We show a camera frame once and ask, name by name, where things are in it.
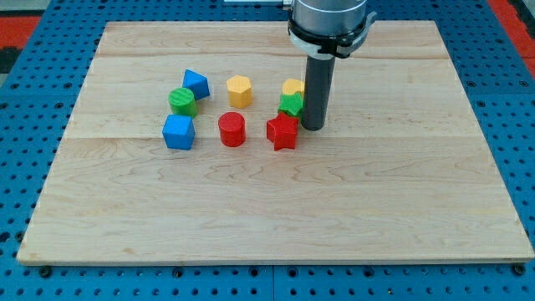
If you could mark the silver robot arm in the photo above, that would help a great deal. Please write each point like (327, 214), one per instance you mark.
(328, 17)

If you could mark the blue triangle block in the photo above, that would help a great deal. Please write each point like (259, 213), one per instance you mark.
(196, 83)

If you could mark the red star block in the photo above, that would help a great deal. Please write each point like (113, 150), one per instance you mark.
(282, 131)

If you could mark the red cylinder block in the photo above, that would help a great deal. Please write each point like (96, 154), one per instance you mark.
(232, 127)

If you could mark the green star block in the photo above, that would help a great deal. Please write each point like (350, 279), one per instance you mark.
(291, 105)

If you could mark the yellow block behind star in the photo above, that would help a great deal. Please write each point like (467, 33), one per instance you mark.
(293, 86)

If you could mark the yellow hexagon block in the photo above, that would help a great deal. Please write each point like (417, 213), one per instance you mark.
(239, 90)

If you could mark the light wooden board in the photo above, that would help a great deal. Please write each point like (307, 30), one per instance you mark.
(400, 173)

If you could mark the blue cube block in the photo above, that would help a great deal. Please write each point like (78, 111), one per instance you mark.
(179, 132)

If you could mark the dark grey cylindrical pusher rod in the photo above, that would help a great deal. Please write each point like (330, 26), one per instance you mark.
(318, 79)

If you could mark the green cylinder block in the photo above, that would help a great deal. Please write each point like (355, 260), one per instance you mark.
(182, 102)

